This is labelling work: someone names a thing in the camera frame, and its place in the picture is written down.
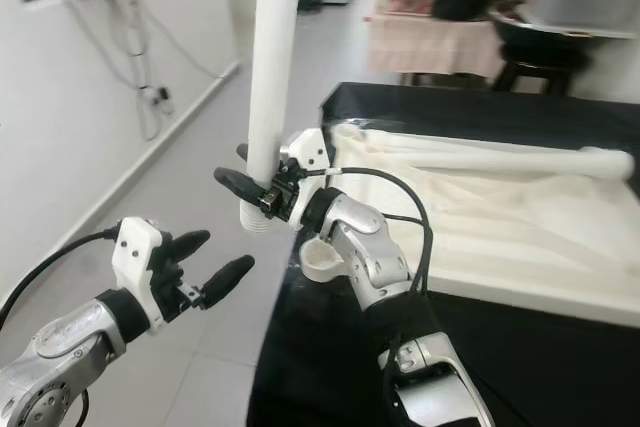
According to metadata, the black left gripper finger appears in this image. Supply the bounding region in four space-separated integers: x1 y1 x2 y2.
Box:
200 255 257 308
162 230 213 262

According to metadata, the white plastic table leg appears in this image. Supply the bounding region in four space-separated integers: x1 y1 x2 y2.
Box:
332 125 636 183
240 0 306 236

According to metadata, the white plastic children table top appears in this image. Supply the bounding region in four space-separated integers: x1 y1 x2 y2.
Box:
295 122 640 328

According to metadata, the black power adapter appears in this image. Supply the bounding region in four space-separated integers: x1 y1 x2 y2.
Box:
145 87 169 110

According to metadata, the beige cloth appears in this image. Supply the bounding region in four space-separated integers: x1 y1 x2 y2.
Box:
365 15 506 78

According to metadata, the black wok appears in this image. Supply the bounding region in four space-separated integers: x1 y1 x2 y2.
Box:
495 7 626 66

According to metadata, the black tablecloth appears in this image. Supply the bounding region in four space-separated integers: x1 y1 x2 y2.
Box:
245 80 640 427

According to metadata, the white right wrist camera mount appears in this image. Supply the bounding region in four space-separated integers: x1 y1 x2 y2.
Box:
278 127 336 223

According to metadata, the long black wall cable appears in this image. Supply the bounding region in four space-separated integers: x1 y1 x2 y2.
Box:
150 0 241 78

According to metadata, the looped black wall cable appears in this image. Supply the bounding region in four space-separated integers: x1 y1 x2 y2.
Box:
120 0 176 143

